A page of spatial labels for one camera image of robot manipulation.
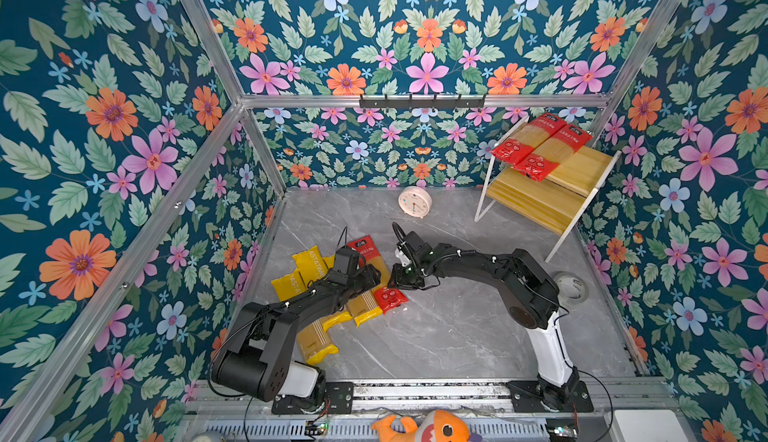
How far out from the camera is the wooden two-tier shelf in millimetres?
782

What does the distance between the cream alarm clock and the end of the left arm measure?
0.31 metres

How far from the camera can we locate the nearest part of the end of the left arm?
2.36 ft
